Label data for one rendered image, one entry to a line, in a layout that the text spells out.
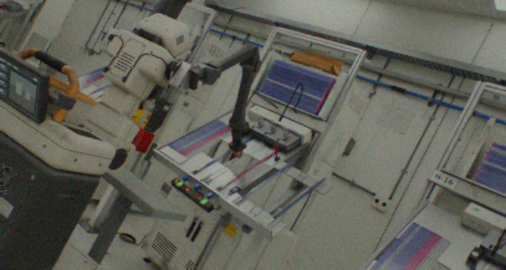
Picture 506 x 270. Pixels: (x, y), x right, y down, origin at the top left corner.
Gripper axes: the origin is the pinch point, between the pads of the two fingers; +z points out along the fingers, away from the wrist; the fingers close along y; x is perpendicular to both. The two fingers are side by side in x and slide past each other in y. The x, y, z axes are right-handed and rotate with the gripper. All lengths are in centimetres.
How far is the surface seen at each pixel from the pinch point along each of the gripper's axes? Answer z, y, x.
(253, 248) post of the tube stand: 19, -43, 33
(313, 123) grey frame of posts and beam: -7, -18, -49
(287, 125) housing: -4.6, -4.7, -39.8
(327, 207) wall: 135, 14, -115
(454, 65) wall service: 10, -38, -213
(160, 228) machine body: 56, 40, 41
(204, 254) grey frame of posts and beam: 23, -24, 50
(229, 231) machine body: 37.6, -11.7, 22.5
